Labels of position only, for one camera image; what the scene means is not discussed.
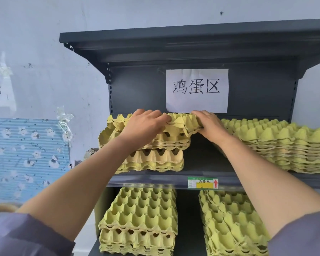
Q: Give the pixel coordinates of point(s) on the person's left hand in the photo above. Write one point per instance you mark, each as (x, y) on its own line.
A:
(142, 127)

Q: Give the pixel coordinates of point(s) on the person's right hand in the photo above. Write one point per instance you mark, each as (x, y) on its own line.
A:
(213, 127)

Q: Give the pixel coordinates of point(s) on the person's right fingers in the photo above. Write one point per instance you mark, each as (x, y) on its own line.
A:
(199, 115)

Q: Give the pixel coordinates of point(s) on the person's left fingers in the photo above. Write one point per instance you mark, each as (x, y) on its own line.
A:
(164, 120)

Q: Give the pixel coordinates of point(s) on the yellow cardboard egg tray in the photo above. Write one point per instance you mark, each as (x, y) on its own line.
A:
(181, 122)

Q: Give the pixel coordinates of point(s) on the person's right forearm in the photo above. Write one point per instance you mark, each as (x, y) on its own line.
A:
(256, 183)

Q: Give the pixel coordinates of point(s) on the person's left forearm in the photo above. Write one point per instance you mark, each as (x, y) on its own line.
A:
(82, 189)

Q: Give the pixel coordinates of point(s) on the white paper sign black characters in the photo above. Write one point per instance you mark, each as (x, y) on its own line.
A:
(197, 87)

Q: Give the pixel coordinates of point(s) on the stack of yellow egg trays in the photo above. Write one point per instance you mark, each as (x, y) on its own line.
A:
(229, 226)
(282, 146)
(160, 157)
(141, 215)

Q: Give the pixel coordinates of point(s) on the green yellow shelf price label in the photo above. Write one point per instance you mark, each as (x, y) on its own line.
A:
(202, 183)

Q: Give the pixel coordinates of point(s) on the checked fabric item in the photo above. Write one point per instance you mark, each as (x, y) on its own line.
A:
(90, 154)

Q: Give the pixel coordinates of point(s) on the dark grey metal shelf rack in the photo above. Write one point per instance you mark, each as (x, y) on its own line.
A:
(256, 50)

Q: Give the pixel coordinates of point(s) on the crumpled clear tape piece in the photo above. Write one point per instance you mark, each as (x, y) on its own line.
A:
(64, 119)

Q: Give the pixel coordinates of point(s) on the grey right sleeve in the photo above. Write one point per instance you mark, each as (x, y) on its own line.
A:
(304, 234)

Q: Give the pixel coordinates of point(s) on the grey sleeve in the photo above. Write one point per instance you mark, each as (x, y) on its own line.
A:
(21, 237)
(304, 234)

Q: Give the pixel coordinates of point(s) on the grey left sleeve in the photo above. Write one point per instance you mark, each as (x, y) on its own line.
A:
(21, 237)

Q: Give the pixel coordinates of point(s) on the blue patterned wall sheet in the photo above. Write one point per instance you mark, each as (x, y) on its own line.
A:
(26, 157)

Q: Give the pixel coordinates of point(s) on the white paper wall notice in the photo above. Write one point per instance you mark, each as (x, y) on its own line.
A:
(0, 87)

